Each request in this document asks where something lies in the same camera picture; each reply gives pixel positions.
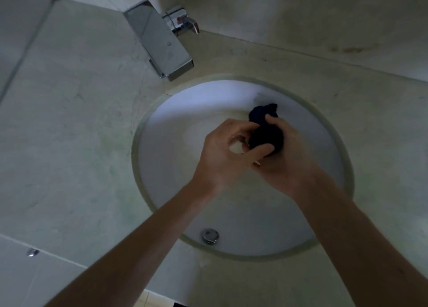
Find person's left hand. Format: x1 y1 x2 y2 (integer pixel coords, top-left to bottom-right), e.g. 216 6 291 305
193 117 276 194

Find person's right hand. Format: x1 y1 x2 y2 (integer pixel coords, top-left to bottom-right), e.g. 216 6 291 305
252 113 321 200

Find dark blue cleaning cloth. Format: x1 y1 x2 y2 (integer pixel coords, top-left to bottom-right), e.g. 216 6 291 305
248 103 285 157

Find person's left forearm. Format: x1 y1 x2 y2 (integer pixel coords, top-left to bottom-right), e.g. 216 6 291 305
43 179 218 307

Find person's right forearm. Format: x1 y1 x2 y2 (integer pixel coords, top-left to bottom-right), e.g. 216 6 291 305
292 171 428 307

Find white oval sink basin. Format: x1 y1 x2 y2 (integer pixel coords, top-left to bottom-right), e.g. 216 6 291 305
131 75 355 262

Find beige marble sink countertop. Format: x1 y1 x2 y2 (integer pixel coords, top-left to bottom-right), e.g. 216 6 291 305
0 0 428 307

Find chrome square faucet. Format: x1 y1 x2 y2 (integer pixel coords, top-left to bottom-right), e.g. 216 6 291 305
123 0 201 82

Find chrome overflow ring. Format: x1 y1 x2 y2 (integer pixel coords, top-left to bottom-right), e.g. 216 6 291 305
202 228 220 245

